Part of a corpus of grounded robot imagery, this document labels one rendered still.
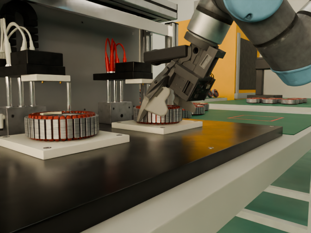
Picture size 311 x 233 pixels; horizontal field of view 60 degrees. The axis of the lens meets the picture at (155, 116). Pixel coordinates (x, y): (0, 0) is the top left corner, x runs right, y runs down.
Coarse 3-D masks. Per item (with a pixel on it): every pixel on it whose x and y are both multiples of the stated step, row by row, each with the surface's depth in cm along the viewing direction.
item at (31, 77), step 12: (12, 60) 46; (24, 60) 43; (36, 60) 44; (48, 60) 45; (60, 60) 47; (0, 72) 49; (12, 72) 46; (24, 72) 43; (36, 72) 44; (48, 72) 46; (60, 72) 47
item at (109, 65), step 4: (108, 40) 70; (112, 40) 67; (112, 44) 70; (116, 44) 71; (120, 44) 71; (116, 48) 68; (112, 52) 66; (116, 52) 68; (124, 52) 70; (112, 56) 66; (116, 56) 68; (124, 56) 70; (108, 60) 69; (112, 60) 66; (116, 60) 68; (124, 60) 70; (108, 64) 69; (112, 64) 66; (108, 68) 69; (112, 68) 67; (112, 72) 67
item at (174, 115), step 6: (138, 108) 59; (168, 108) 57; (174, 108) 58; (180, 108) 60; (150, 114) 57; (168, 114) 57; (174, 114) 58; (180, 114) 60; (144, 120) 57; (150, 120) 57; (156, 120) 57; (162, 120) 57; (168, 120) 57; (174, 120) 58; (180, 120) 60
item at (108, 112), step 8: (104, 104) 68; (112, 104) 67; (120, 104) 69; (128, 104) 71; (104, 112) 68; (112, 112) 67; (120, 112) 69; (128, 112) 72; (104, 120) 68; (112, 120) 67; (120, 120) 70; (128, 120) 72
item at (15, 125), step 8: (0, 112) 50; (8, 112) 48; (16, 112) 49; (24, 112) 50; (32, 112) 52; (8, 120) 48; (16, 120) 49; (24, 120) 50; (8, 128) 48; (16, 128) 49; (24, 128) 51
